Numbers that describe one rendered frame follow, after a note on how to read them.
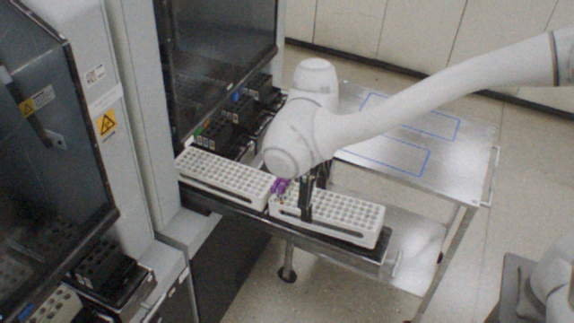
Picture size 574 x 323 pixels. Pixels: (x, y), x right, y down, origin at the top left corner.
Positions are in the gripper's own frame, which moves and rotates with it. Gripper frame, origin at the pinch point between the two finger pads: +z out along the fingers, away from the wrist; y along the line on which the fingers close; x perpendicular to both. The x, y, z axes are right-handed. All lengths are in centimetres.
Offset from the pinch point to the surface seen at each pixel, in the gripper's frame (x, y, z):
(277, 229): 8.0, -6.7, 7.1
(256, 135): 30.0, 24.8, 3.1
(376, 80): 34, 214, 84
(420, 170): -23.0, 32.4, 7.1
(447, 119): -27, 64, 7
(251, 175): 20.0, 2.5, -1.1
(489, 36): -36, 229, 43
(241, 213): 19.0, -6.7, 5.4
